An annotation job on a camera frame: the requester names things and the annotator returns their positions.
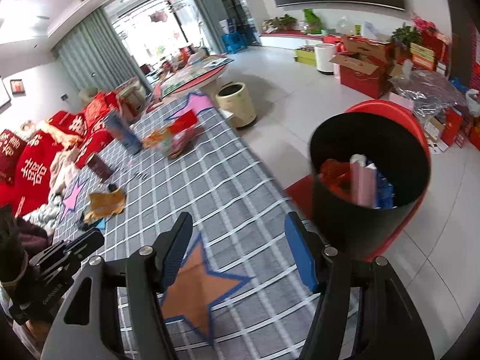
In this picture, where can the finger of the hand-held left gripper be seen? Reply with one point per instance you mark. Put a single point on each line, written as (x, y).
(78, 243)

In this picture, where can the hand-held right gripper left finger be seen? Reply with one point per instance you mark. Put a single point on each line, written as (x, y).
(176, 249)

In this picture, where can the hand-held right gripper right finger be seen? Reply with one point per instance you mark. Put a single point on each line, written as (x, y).
(300, 249)

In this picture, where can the black trash bin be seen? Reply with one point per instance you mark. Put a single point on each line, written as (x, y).
(337, 225)

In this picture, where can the red orange plastic bag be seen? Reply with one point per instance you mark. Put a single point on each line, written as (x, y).
(333, 174)

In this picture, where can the pink paper box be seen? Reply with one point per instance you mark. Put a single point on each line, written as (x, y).
(362, 183)

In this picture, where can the blue plastic packet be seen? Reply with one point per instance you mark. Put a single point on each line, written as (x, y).
(385, 193)

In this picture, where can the person's left forearm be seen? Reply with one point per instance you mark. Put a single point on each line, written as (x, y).
(13, 255)

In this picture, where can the cream trash can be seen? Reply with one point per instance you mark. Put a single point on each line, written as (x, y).
(236, 107)

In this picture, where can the red trash bin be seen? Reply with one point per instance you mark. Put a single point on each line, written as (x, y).
(378, 107)

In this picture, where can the white trash can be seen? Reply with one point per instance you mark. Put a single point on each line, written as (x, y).
(324, 60)

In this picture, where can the orange yellow wrapper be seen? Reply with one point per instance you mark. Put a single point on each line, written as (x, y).
(105, 204)

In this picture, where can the small black object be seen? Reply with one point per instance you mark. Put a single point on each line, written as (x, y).
(111, 187)

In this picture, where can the grey checked star tablecloth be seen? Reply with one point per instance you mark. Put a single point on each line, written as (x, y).
(225, 195)

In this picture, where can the beige blanket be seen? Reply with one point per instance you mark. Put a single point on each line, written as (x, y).
(63, 168)

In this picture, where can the small dark red box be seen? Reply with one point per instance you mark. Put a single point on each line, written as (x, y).
(100, 167)

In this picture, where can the red printed cushion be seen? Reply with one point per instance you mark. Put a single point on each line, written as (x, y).
(35, 172)
(11, 155)

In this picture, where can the orange green snack packet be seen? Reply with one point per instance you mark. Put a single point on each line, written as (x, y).
(168, 142)

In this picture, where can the tall blue carton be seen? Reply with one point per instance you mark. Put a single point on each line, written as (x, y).
(122, 135)

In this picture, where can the red snack packet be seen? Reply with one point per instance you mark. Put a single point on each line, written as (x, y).
(183, 120)

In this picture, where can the red printed gift box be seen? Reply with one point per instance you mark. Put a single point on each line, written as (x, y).
(99, 114)

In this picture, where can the round red-topped table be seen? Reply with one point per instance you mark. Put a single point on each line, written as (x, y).
(195, 77)

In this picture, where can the open red cardboard box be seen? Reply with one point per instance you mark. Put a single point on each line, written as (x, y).
(360, 78)

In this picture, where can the wide green curtain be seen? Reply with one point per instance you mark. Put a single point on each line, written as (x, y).
(97, 52)

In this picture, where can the green gift boxes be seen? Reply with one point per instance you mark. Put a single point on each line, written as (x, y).
(304, 56)

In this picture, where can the red gift bag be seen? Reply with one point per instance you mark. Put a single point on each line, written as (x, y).
(452, 129)

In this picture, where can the silver plastic-wrapped bundle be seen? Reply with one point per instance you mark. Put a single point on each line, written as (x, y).
(431, 92)

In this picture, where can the low white television cabinet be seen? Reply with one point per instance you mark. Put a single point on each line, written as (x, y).
(288, 39)

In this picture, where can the blue plastic stool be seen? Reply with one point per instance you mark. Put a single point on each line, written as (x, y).
(234, 43)

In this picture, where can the brown cardboard box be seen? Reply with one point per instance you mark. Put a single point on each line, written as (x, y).
(365, 43)

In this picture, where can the small green potted plant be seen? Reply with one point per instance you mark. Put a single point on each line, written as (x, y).
(284, 22)

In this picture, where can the white plastic bag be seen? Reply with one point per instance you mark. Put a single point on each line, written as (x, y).
(473, 101)

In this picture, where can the green toy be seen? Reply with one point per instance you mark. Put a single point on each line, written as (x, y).
(312, 20)

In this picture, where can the hanging red laundry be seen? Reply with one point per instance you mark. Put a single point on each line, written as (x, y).
(157, 16)

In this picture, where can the large green potted plant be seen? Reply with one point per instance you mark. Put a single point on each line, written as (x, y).
(406, 35)

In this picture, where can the pink flower bouquet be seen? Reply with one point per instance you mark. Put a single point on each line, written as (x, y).
(423, 23)

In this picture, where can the red framed wall picture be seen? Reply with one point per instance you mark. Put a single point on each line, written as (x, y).
(17, 85)

